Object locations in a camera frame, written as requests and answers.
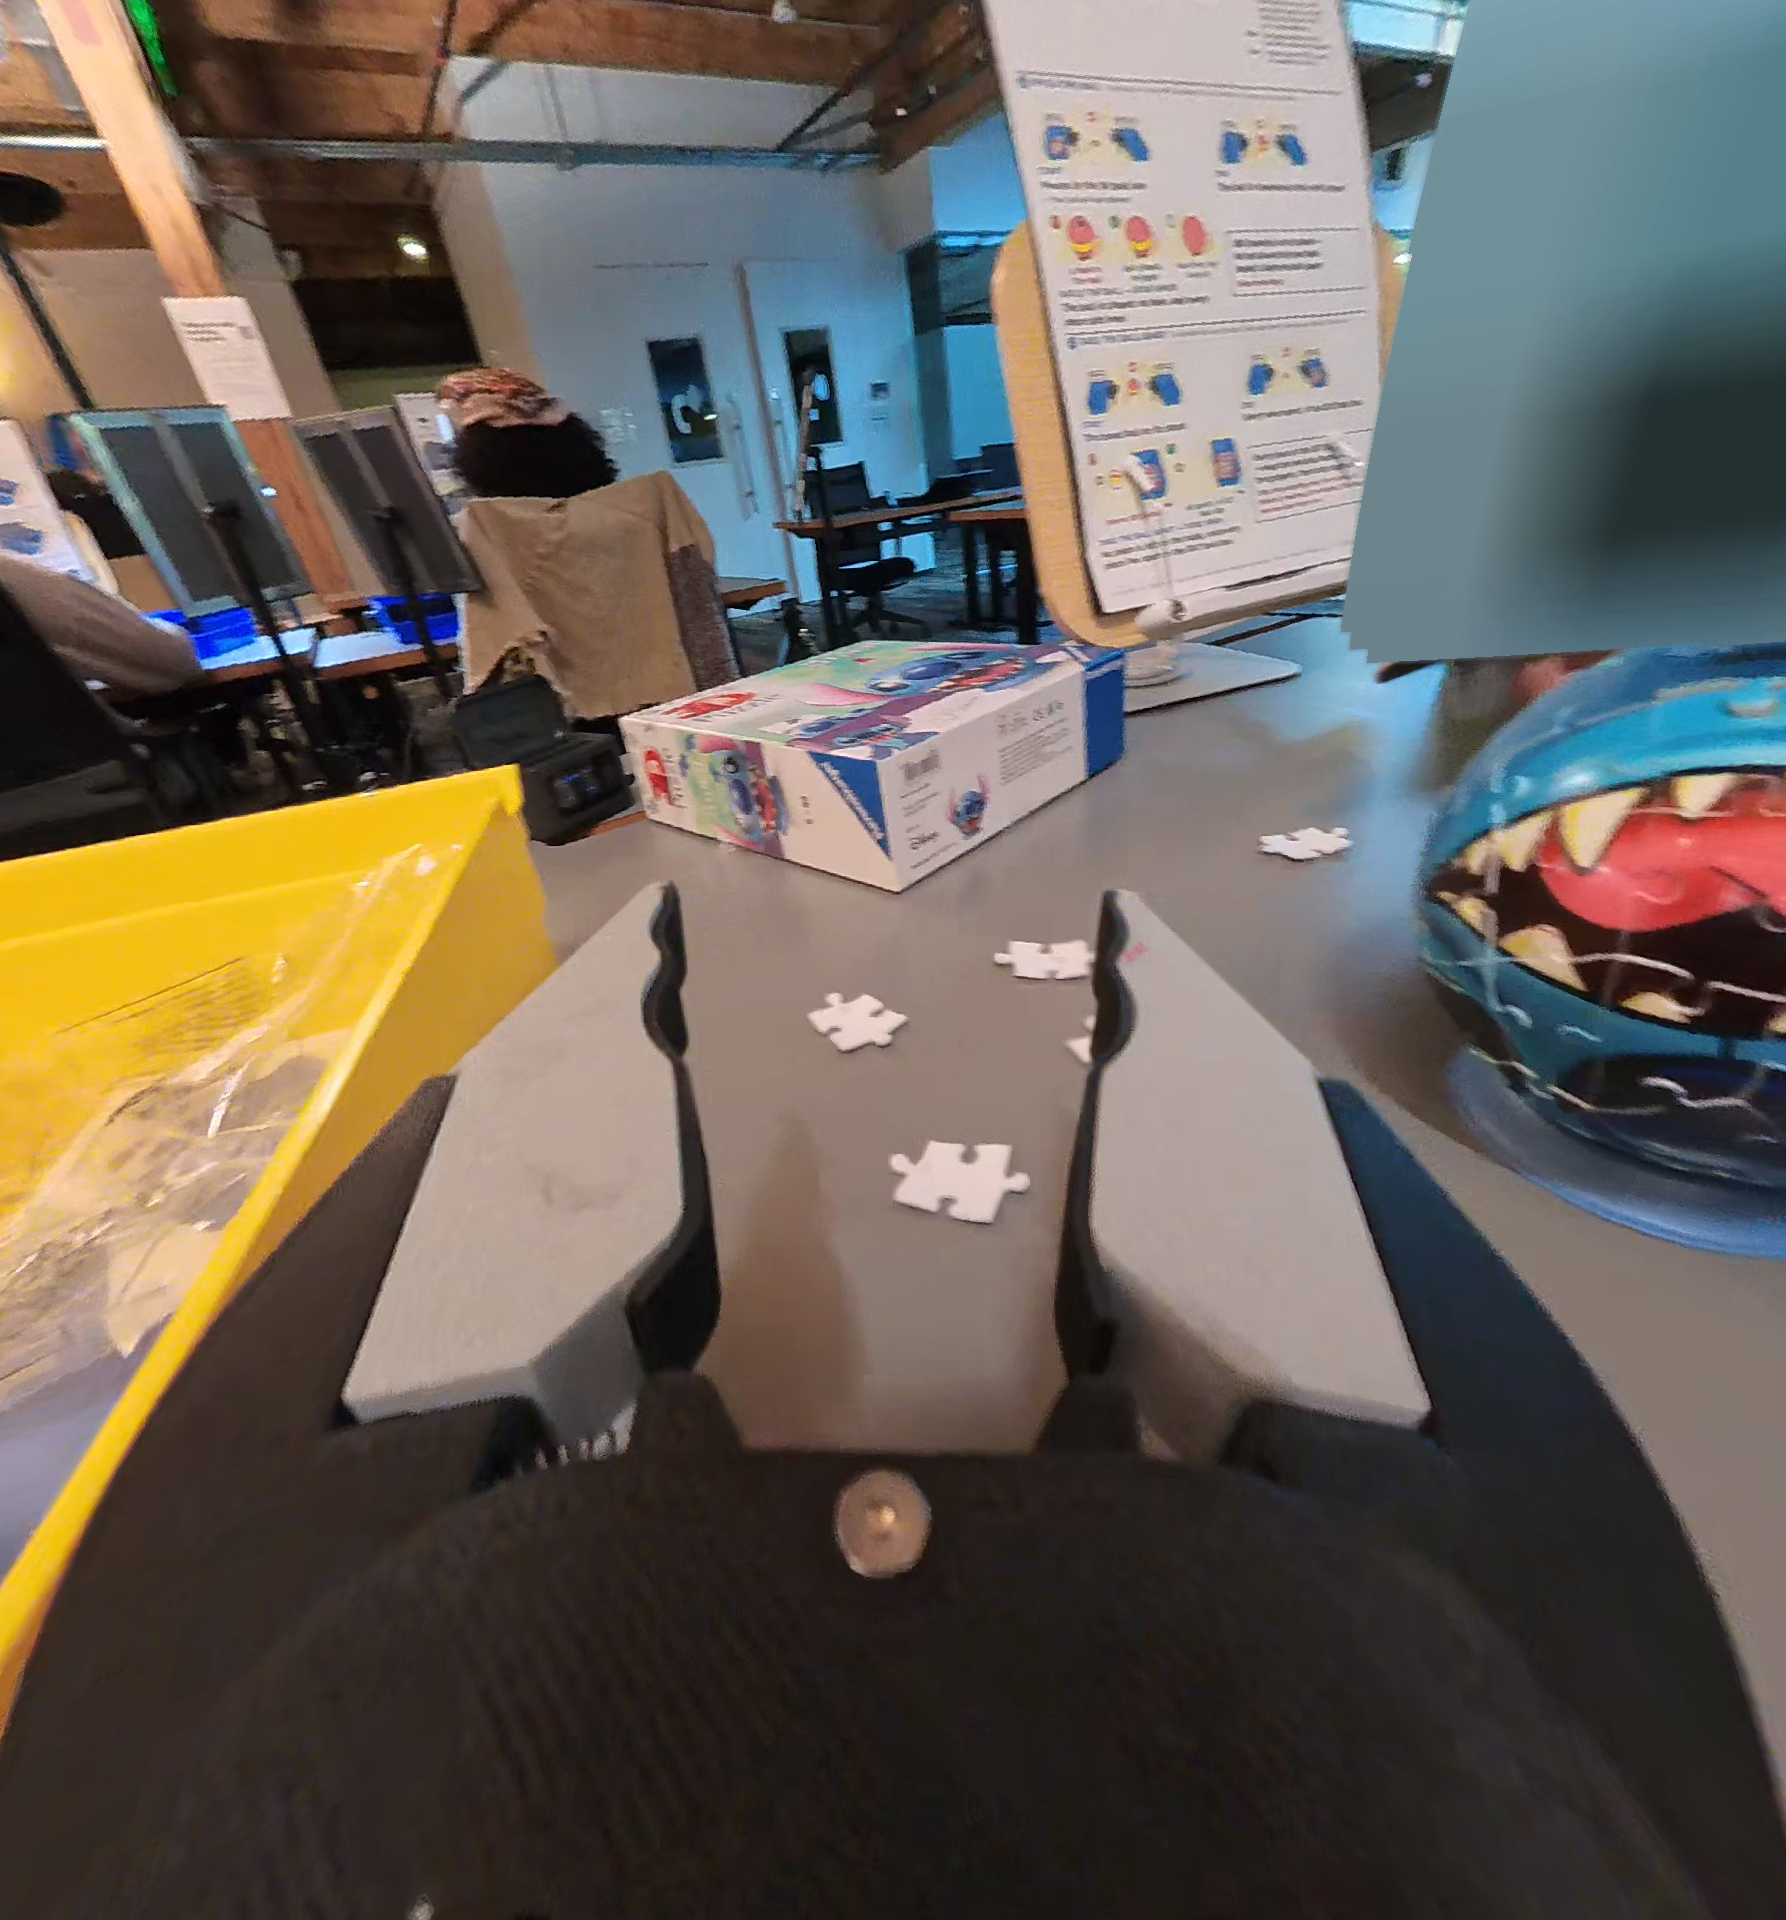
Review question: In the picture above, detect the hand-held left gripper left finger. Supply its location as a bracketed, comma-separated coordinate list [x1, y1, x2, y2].
[342, 883, 725, 1427]

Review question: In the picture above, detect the dark wall poster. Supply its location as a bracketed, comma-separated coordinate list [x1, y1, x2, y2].
[782, 325, 847, 448]
[644, 335, 725, 467]

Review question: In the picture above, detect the brown cloth on chair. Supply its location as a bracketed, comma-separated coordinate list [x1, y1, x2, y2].
[457, 469, 743, 723]

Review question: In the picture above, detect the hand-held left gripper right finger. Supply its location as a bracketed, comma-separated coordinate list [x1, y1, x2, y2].
[1053, 888, 1433, 1437]

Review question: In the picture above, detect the black office chair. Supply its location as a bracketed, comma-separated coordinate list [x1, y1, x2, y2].
[0, 549, 213, 874]
[800, 456, 929, 640]

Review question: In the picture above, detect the white stand base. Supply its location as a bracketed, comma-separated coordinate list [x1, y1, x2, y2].
[1121, 597, 1303, 716]

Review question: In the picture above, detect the wooden clipboard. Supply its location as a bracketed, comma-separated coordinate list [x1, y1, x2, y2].
[989, 215, 1411, 649]

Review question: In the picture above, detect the wooden post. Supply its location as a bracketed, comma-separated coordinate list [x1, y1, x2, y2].
[35, 0, 327, 602]

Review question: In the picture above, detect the black floor lamp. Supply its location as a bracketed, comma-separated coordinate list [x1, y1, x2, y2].
[0, 166, 96, 409]

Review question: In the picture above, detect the framed screen on stand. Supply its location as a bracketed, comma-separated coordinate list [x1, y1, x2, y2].
[290, 405, 488, 604]
[60, 402, 313, 620]

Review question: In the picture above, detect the yellow plastic bin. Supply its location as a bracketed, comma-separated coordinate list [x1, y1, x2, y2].
[0, 762, 559, 1822]

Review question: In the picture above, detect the colourful puzzle box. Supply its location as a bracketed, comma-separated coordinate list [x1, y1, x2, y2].
[618, 640, 1130, 895]

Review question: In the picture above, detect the printed instruction sheet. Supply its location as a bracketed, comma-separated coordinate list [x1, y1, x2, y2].
[977, 0, 1387, 612]

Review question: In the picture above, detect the white paper sign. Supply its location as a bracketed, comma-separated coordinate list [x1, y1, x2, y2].
[161, 294, 297, 424]

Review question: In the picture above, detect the wooden table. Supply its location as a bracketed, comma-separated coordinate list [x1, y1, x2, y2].
[772, 485, 1033, 649]

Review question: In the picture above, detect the clear plastic bag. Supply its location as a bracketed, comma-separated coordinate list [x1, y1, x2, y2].
[0, 844, 463, 1448]

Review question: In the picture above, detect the black equipment case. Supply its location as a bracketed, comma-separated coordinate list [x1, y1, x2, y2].
[450, 672, 642, 846]

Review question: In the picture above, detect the blue puzzle ball stand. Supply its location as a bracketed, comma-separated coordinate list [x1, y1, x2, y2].
[1445, 1034, 1786, 1259]

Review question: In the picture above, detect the blue puzzle ball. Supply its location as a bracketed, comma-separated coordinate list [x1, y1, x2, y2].
[1415, 643, 1786, 1202]

